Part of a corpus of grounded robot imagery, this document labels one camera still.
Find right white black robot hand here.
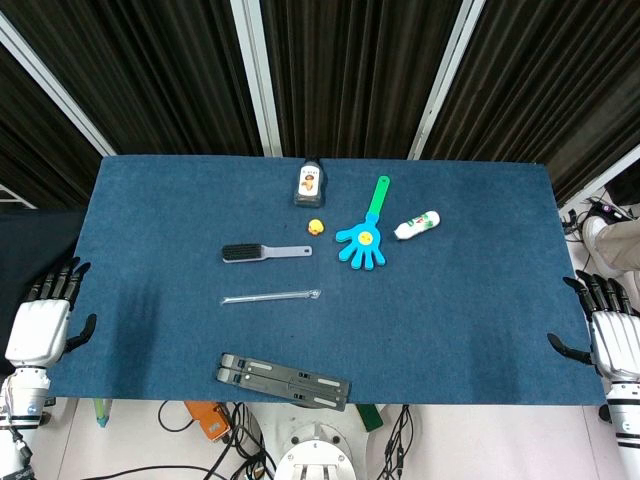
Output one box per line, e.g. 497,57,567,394
547,270,640,384

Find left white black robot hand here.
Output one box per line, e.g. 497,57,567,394
4,256,98,369

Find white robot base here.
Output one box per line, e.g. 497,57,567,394
273,418,357,480

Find clear plastic tube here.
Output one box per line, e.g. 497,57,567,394
220,288,322,306

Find person's leg white shoe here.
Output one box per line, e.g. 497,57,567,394
582,215,640,274

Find orange tool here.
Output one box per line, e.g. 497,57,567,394
183,400,232,442

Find small white tube bottle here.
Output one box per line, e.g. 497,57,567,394
393,210,441,242

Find grey brush black bristles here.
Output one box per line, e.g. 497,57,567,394
221,243,313,265

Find green flat object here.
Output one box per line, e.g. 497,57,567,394
355,403,385,433

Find folded grey laptop stand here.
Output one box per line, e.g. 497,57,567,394
215,352,352,413

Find blue green hand clapper toy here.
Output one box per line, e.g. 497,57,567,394
335,174,391,272

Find blue felt table mat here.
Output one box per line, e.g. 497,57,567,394
48,155,608,407

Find dark bottle with picture label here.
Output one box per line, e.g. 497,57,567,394
293,157,326,209

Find black cable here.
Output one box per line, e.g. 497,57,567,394
158,399,201,435
375,403,414,480

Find white aluminium frame post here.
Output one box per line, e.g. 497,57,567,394
0,13,117,157
230,0,284,158
408,0,487,161

